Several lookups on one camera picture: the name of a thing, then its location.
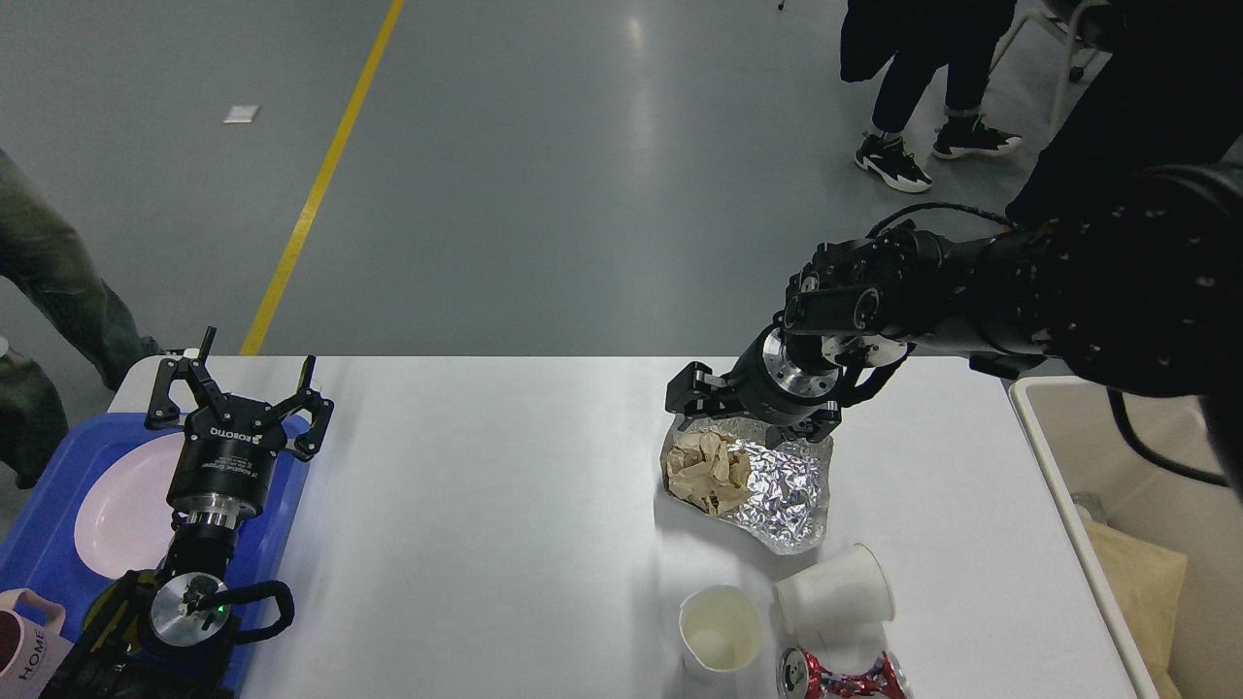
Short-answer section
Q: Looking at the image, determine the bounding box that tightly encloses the person in black-white sneakers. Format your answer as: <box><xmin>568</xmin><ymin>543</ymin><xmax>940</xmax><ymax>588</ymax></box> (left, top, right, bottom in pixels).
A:
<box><xmin>840</xmin><ymin>1</ymin><xmax>1022</xmax><ymax>193</ymax></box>

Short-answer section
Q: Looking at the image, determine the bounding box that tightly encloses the person in tan boots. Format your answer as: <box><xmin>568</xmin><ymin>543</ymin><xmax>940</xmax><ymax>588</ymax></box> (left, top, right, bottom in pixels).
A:
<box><xmin>1006</xmin><ymin>1</ymin><xmax>1242</xmax><ymax>228</ymax></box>

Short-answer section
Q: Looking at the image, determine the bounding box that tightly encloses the beige plastic bin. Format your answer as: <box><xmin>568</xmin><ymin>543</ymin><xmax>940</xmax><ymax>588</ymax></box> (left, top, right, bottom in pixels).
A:
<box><xmin>1009</xmin><ymin>377</ymin><xmax>1242</xmax><ymax>698</ymax></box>

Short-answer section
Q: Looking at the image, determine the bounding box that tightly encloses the white frame chair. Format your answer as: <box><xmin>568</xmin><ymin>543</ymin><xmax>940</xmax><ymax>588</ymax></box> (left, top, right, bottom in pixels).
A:
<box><xmin>989</xmin><ymin>1</ymin><xmax>1109</xmax><ymax>139</ymax></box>

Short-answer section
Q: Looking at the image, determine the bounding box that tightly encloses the clear plastic bottle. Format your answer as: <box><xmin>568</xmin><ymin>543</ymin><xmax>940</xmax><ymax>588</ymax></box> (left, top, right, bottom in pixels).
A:
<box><xmin>1071</xmin><ymin>493</ymin><xmax>1108</xmax><ymax>525</ymax></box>

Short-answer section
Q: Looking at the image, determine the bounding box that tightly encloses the lying white paper cup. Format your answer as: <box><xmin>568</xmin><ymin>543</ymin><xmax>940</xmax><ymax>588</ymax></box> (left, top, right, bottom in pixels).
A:
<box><xmin>773</xmin><ymin>544</ymin><xmax>897</xmax><ymax>634</ymax></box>

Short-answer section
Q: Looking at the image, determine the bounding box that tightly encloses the pink plate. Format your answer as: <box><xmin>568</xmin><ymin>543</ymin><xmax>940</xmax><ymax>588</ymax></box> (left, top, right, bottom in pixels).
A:
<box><xmin>75</xmin><ymin>433</ymin><xmax>184</xmax><ymax>580</ymax></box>

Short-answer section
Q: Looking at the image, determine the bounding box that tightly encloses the upright white paper cup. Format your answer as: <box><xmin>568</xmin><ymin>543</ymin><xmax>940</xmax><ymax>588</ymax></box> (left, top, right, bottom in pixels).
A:
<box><xmin>677</xmin><ymin>585</ymin><xmax>763</xmax><ymax>680</ymax></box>

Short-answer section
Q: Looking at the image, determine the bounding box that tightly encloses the crumpled aluminium foil sheet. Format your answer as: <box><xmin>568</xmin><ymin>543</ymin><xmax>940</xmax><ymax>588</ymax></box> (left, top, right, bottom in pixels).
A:
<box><xmin>658</xmin><ymin>417</ymin><xmax>833</xmax><ymax>553</ymax></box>

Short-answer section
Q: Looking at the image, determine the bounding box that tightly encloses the pink ribbed mug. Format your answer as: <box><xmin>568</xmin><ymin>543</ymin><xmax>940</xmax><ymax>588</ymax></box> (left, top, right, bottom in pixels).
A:
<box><xmin>1</xmin><ymin>588</ymin><xmax>75</xmax><ymax>698</ymax></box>

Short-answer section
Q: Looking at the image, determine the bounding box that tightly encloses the crushed red soda can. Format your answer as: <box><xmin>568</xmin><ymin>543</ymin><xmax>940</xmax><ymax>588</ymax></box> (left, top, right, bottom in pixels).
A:
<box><xmin>774</xmin><ymin>647</ymin><xmax>914</xmax><ymax>698</ymax></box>

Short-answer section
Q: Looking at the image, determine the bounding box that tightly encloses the person in green trousers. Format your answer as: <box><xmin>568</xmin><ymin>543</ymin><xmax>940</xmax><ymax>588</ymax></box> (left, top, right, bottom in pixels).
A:
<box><xmin>1</xmin><ymin>153</ymin><xmax>164</xmax><ymax>490</ymax></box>

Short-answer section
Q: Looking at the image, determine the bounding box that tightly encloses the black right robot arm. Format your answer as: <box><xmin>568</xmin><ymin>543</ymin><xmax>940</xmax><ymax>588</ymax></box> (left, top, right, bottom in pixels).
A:
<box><xmin>665</xmin><ymin>163</ymin><xmax>1242</xmax><ymax>491</ymax></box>

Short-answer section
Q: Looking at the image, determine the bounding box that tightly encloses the blue plastic tray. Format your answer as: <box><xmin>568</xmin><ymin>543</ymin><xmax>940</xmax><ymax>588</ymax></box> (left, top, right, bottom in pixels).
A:
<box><xmin>2</xmin><ymin>415</ymin><xmax>306</xmax><ymax>697</ymax></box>

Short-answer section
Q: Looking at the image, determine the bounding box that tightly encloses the brown paper bag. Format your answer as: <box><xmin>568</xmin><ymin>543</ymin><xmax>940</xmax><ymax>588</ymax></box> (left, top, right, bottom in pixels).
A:
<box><xmin>1081</xmin><ymin>517</ymin><xmax>1187</xmax><ymax>698</ymax></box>

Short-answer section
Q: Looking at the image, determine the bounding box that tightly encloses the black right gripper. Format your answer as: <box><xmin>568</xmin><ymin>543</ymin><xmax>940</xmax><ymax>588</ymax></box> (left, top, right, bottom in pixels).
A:
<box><xmin>664</xmin><ymin>327</ymin><xmax>842</xmax><ymax>449</ymax></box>

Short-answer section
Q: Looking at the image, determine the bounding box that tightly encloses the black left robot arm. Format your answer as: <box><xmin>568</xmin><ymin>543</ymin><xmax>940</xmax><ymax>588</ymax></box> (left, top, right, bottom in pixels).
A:
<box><xmin>44</xmin><ymin>327</ymin><xmax>336</xmax><ymax>698</ymax></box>

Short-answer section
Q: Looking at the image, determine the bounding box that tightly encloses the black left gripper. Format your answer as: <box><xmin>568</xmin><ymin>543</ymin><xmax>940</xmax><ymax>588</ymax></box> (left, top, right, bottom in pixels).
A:
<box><xmin>145</xmin><ymin>327</ymin><xmax>336</xmax><ymax>525</ymax></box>

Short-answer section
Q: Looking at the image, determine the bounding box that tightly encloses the crumpled brown paper upper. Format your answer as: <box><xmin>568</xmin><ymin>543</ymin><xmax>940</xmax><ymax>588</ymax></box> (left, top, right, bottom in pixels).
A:
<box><xmin>664</xmin><ymin>428</ymin><xmax>752</xmax><ymax>516</ymax></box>

